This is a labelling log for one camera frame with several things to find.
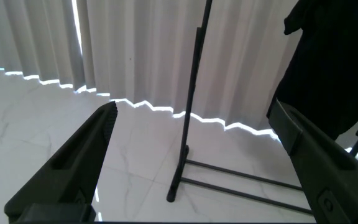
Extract black clothes rack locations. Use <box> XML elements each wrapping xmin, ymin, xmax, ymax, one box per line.
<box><xmin>165</xmin><ymin>0</ymin><xmax>358</xmax><ymax>216</ymax></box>

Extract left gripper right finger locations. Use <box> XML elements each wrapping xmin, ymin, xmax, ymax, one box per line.
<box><xmin>268</xmin><ymin>99</ymin><xmax>358</xmax><ymax>223</ymax></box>

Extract black garment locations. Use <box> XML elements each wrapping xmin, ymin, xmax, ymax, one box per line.
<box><xmin>265</xmin><ymin>0</ymin><xmax>358</xmax><ymax>141</ymax></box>

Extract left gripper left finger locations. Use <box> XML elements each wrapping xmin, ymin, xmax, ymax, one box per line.
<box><xmin>3</xmin><ymin>100</ymin><xmax>119</xmax><ymax>223</ymax></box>

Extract white curtain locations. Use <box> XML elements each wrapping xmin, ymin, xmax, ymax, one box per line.
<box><xmin>0</xmin><ymin>0</ymin><xmax>358</xmax><ymax>162</ymax></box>

